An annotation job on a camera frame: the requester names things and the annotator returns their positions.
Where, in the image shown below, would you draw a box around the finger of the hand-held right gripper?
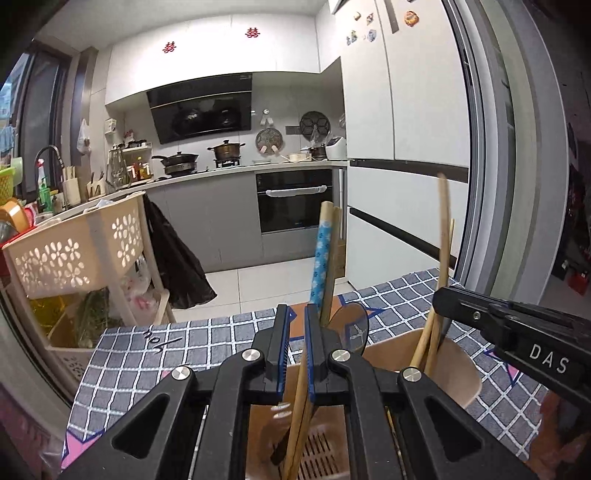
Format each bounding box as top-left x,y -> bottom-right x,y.
433,286 -> 509,345

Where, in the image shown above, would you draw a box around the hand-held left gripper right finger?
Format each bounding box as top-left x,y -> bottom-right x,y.
304,302 -> 539,480

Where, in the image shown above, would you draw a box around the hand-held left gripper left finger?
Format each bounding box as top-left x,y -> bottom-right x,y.
58,302 -> 293,480

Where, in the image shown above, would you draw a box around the beige plastic utensil holder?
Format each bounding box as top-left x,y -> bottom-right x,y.
245,302 -> 484,480

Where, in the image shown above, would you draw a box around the blue patterned chopstick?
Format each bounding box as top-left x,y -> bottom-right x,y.
281,202 -> 334,480

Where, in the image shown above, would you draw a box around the cardboard box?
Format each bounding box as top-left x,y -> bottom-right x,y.
331,239 -> 348,281

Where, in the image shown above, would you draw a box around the black hanging bag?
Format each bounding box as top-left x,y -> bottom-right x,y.
142,194 -> 218,311

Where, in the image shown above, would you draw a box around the black built-in oven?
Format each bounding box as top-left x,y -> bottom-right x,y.
255,168 -> 334,235

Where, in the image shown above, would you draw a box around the grey checked tablecloth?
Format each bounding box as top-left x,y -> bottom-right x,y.
62,268 -> 550,472

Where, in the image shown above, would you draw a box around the white refrigerator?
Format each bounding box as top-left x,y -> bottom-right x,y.
329,0 -> 475,290

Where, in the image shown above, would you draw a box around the dark cooking pot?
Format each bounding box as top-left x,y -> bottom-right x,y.
207,139 -> 247,163

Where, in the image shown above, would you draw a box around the black wok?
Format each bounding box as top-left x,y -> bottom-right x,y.
151,152 -> 202,177

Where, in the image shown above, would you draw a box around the beige plastic storage cart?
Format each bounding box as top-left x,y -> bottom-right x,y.
2,191 -> 179,372

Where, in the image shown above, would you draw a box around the white spice rack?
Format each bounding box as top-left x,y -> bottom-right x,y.
107,141 -> 155,186

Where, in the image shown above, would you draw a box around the yellow cooking oil bottle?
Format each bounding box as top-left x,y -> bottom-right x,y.
28,295 -> 80,335

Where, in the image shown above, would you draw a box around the black range hood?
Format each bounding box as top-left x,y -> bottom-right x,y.
146,73 -> 254,145

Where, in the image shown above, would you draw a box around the white plastic bag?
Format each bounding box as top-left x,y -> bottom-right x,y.
76,118 -> 92,156

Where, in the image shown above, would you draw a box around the white upper kitchen cabinets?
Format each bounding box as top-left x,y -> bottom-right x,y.
105,13 -> 345,108

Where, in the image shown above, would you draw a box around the black kitchen faucet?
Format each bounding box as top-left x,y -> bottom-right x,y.
33,145 -> 66,195

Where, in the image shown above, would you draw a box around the green plastic basket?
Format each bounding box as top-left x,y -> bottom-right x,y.
0,167 -> 25,205

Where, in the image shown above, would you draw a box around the round grey wall trivet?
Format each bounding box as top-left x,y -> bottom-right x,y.
255,128 -> 284,156

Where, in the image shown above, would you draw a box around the round dark wall trivet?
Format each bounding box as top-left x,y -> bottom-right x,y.
298,110 -> 332,140

